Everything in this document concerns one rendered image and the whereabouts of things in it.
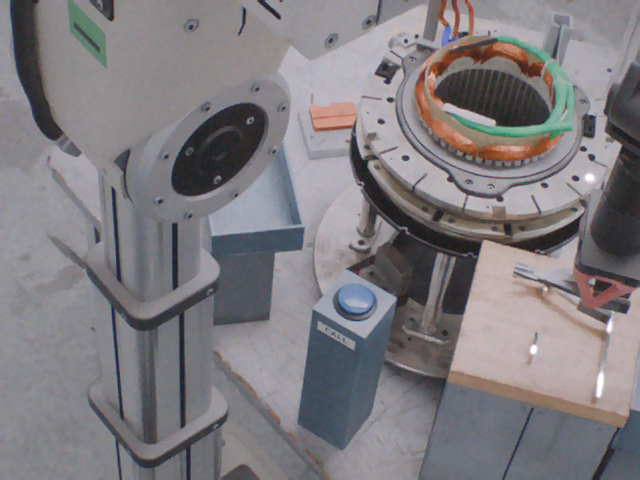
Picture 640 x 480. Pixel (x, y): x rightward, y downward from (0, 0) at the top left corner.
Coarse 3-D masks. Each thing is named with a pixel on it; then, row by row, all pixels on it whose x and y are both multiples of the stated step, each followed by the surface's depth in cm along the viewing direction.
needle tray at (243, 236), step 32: (288, 160) 153; (256, 192) 155; (288, 192) 154; (224, 224) 152; (256, 224) 152; (288, 224) 152; (224, 256) 149; (256, 256) 162; (224, 288) 166; (256, 288) 167; (224, 320) 172; (256, 320) 173
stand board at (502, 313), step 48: (480, 288) 144; (528, 288) 144; (480, 336) 140; (528, 336) 140; (576, 336) 141; (624, 336) 141; (480, 384) 137; (528, 384) 136; (576, 384) 137; (624, 384) 137
